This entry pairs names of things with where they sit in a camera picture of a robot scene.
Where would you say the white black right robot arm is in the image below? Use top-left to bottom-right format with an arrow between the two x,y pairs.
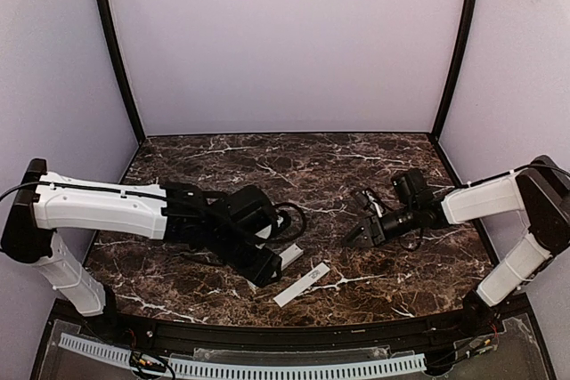
342,156 -> 569,310

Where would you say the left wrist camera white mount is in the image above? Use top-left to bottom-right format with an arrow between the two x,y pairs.
256,215 -> 284,240

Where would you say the left white cable duct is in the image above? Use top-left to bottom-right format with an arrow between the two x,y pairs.
58,333 -> 131,369

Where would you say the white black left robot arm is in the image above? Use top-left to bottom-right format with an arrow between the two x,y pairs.
1,158 -> 287,318

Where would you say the grey remote battery cover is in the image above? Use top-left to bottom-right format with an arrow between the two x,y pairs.
273,263 -> 330,308

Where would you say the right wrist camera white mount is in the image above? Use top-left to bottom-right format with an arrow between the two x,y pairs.
352,189 -> 384,217

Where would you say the white remote control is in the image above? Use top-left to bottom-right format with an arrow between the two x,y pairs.
280,244 -> 304,270

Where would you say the black left frame post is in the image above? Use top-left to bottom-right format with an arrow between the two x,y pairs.
96,0 -> 146,145

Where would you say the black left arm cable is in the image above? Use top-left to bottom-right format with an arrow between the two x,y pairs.
266,202 -> 308,243

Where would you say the black right frame post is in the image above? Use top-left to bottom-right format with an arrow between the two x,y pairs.
430,0 -> 476,141

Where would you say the centre white cable duct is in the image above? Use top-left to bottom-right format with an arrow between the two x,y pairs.
168,352 -> 427,377

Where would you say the white cable duct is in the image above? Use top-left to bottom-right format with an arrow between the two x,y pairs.
58,333 -> 131,369
168,352 -> 427,377

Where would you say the black frame post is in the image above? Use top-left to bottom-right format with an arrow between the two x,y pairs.
430,0 -> 476,141
96,0 -> 146,145

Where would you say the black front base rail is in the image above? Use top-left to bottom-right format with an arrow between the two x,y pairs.
48,294 -> 530,355

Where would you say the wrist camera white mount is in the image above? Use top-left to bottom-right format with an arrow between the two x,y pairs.
256,215 -> 284,240
352,189 -> 384,217

